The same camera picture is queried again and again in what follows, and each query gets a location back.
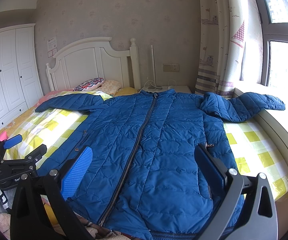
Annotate blue quilted down jacket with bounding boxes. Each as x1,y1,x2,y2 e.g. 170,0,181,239
37,90,285,239

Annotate yellow checked bed sheet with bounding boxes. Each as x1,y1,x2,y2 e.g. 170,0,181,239
5,92,288,198

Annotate white wardrobe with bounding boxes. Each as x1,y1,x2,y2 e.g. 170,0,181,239
0,23,43,130

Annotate colourful patterned pillow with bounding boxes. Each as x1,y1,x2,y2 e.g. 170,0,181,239
74,77,104,92

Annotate white bedside table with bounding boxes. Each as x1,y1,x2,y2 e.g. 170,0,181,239
141,85,192,94

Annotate yellow pillow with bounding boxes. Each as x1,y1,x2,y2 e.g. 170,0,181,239
114,87,139,97

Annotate white wooden headboard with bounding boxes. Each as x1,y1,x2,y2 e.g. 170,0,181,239
46,37,142,91

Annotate printed striped curtain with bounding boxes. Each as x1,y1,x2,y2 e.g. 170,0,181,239
195,0,263,98

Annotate paper notices on wall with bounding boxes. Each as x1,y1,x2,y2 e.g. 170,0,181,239
47,36,58,58

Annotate white cable on nightstand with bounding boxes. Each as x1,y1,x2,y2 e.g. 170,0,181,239
140,79,177,92

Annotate wall socket plate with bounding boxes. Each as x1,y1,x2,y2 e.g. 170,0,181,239
163,63,179,72

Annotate window with dark frame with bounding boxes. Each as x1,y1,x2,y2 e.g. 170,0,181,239
256,0,288,87

